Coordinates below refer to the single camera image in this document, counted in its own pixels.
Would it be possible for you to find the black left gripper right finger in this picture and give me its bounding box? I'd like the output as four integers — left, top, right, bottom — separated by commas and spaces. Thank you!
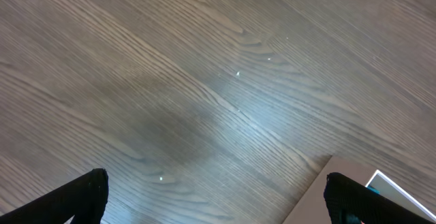
324, 172, 432, 224

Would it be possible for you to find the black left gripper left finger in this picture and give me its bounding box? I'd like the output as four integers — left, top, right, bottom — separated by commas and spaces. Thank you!
1, 168, 109, 224

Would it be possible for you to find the white cardboard box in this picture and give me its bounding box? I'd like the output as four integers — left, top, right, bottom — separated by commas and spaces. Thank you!
283, 156, 435, 224

